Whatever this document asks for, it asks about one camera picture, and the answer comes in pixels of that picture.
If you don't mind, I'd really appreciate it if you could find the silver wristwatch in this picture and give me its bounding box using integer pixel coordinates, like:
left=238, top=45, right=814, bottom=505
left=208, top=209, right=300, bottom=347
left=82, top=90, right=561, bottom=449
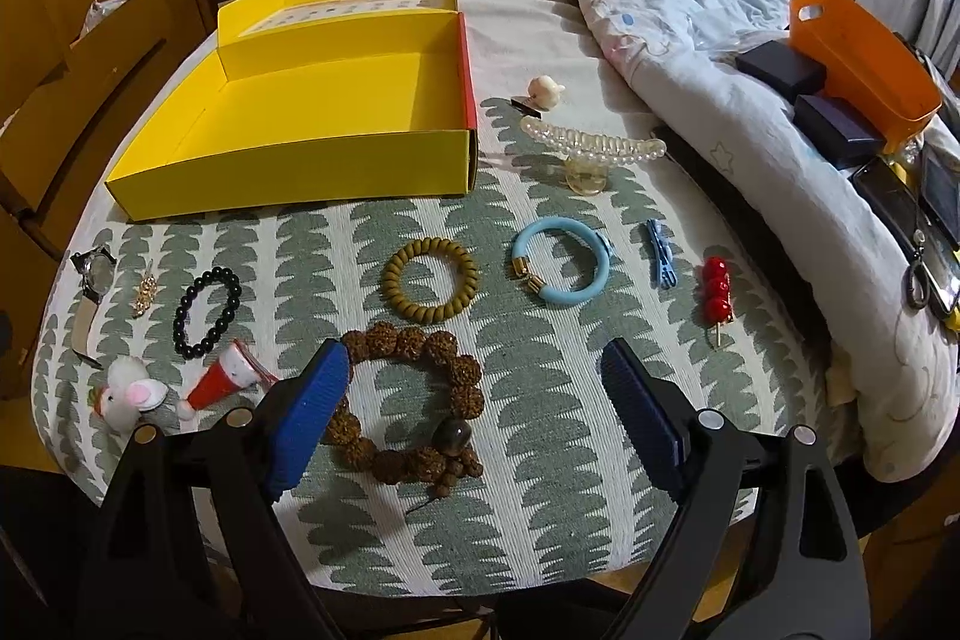
left=70, top=244, right=117, bottom=369

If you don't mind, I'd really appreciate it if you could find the light blue bangle bracelet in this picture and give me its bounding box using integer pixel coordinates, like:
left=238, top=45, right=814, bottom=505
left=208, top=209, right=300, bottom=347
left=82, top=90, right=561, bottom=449
left=511, top=216, right=617, bottom=309

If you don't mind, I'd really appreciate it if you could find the dark jewelry box lower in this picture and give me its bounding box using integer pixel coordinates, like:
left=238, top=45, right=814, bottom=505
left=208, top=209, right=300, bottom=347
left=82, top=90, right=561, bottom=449
left=793, top=94, right=885, bottom=169

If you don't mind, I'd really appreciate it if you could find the dark jewelry box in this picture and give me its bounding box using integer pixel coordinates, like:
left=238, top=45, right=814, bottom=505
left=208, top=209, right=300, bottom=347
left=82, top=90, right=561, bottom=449
left=734, top=41, right=827, bottom=104
left=793, top=94, right=885, bottom=169

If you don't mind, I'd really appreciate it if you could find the dark jewelry box upper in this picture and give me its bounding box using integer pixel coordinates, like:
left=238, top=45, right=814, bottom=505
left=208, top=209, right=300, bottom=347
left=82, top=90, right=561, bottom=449
left=734, top=41, right=827, bottom=104

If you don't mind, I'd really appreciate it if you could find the red santa hat clip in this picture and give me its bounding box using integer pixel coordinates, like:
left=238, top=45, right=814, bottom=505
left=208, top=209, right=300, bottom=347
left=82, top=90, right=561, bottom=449
left=178, top=339, right=278, bottom=420

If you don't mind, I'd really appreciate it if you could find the white plush bunny clip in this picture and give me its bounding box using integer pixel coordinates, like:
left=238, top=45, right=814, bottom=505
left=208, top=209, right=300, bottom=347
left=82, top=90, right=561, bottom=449
left=88, top=356, right=174, bottom=437

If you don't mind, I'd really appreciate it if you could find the red candied berry hair clip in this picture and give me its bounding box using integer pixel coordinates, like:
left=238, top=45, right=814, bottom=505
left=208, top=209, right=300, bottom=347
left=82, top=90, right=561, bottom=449
left=701, top=255, right=734, bottom=349

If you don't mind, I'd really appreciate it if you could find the blue bow hair clip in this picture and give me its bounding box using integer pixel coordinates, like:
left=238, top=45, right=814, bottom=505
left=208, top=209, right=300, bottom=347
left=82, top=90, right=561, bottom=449
left=646, top=218, right=679, bottom=289

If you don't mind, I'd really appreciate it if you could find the gold rhinestone brooch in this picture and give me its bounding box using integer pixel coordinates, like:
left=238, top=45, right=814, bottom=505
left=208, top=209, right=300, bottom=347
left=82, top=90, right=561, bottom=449
left=132, top=268, right=158, bottom=319

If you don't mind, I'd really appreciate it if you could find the smartphone with case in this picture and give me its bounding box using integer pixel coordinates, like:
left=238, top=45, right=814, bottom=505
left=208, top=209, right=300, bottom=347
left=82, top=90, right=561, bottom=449
left=850, top=145, right=958, bottom=333

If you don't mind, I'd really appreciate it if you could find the pearl claw hair clip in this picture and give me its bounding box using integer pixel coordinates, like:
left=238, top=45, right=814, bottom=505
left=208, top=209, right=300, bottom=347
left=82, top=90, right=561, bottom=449
left=521, top=115, right=667, bottom=197

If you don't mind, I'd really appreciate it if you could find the yellow cardboard box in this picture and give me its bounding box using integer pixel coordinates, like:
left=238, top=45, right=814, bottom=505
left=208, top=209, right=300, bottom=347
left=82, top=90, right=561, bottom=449
left=106, top=0, right=478, bottom=221

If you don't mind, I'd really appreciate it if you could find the white duck hair clip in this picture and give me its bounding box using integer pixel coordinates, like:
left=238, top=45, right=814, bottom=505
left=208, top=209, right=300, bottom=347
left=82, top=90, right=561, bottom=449
left=511, top=74, right=566, bottom=117

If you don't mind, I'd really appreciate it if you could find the orange plastic basket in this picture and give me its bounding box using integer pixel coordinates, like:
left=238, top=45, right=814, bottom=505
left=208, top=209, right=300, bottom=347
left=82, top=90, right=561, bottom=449
left=789, top=0, right=942, bottom=154

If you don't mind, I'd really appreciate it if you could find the white plastic bag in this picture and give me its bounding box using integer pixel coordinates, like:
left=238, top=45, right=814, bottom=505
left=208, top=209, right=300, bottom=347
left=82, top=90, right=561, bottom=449
left=78, top=0, right=128, bottom=39

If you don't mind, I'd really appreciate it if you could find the wooden wardrobe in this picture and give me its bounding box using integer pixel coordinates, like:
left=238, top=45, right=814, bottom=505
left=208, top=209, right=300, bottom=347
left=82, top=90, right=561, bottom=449
left=2, top=0, right=213, bottom=398

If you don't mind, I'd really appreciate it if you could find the floral duvet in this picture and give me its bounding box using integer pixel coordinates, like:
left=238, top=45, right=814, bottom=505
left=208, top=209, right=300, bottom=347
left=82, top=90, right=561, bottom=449
left=578, top=0, right=958, bottom=482

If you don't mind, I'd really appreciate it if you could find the black bead bracelet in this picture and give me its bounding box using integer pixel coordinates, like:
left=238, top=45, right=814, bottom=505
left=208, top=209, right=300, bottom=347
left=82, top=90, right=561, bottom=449
left=170, top=265, right=244, bottom=362

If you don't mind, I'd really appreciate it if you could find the brown rudraksha bead bracelet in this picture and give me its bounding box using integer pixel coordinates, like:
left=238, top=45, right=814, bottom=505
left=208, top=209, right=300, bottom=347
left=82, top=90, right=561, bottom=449
left=320, top=320, right=487, bottom=518

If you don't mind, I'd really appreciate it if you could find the olive wooden bead bracelet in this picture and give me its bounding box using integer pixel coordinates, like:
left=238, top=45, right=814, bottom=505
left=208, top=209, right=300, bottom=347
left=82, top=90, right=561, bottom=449
left=379, top=235, right=482, bottom=323

